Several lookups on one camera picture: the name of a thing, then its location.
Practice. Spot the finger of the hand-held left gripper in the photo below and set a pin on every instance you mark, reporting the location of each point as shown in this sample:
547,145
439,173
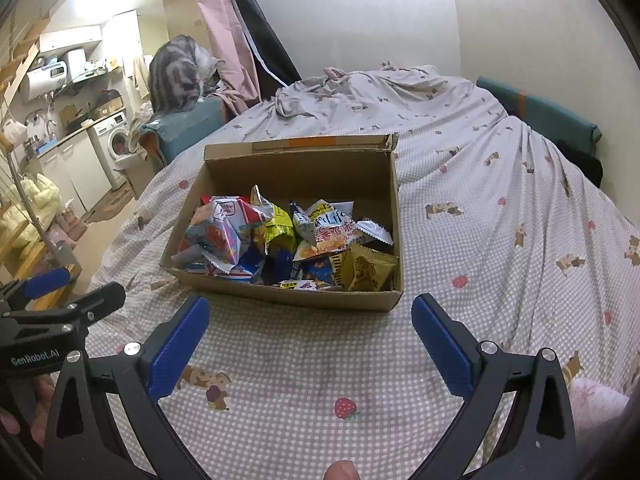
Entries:
100,302
45,282

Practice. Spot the brown floor rug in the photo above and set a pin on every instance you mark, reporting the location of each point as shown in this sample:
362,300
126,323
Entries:
110,205

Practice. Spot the pink curtain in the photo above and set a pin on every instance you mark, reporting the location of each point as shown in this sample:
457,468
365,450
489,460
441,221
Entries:
225,35

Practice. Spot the silver snack packet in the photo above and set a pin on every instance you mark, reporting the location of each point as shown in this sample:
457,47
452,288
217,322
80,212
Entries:
375,232

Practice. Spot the white washing machine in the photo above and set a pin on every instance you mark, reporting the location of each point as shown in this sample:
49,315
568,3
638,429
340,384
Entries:
112,145

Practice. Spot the hanging cream towel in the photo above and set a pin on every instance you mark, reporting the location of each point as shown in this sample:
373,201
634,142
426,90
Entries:
140,77

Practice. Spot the small side table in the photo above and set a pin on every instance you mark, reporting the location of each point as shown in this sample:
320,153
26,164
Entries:
132,170

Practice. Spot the teal headboard cushion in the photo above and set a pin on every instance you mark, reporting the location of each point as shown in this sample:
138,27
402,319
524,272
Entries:
550,115

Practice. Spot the person's right hand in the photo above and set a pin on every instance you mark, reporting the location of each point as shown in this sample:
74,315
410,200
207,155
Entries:
342,472

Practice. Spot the person's left hand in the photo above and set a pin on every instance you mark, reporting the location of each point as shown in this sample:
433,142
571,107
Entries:
42,392

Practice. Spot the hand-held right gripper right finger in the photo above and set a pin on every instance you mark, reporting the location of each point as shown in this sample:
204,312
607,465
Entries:
445,345

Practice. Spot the brown cardboard box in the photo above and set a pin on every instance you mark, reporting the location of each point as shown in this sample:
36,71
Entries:
280,165

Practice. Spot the white water heater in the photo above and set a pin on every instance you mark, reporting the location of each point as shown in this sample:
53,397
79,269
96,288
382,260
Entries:
45,80

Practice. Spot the blue white snack bag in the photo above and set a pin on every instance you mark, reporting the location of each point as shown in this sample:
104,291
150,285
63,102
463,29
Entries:
240,272

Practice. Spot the yellow quilt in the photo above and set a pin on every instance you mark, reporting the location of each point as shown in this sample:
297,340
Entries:
35,195

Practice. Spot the white red cartoon snack bag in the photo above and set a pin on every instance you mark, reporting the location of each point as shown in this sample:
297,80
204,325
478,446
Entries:
220,230

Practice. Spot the grey tabby cat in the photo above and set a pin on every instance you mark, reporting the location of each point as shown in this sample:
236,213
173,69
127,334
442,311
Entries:
175,75

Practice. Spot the blue yellow snack packet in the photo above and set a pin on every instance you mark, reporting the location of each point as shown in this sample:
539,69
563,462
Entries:
320,270

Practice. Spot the pile of clothes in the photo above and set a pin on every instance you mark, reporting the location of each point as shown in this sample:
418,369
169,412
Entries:
137,130

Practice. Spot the teal chair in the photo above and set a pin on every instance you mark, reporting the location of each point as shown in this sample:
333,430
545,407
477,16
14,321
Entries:
185,125

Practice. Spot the white yellow red snack bag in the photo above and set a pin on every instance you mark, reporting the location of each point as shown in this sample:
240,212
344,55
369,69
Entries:
325,237

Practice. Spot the black cloth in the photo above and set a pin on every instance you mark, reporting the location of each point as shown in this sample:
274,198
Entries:
582,165

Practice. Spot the black curtain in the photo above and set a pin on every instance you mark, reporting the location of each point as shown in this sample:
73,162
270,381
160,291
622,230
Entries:
270,55

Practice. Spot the gold brown snack packet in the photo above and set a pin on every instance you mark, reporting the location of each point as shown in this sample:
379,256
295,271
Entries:
370,270

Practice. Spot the white kitchen cabinet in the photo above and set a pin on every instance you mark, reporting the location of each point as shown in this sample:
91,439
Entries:
75,170

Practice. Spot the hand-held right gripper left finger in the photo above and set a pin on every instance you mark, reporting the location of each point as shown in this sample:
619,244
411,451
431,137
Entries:
175,345

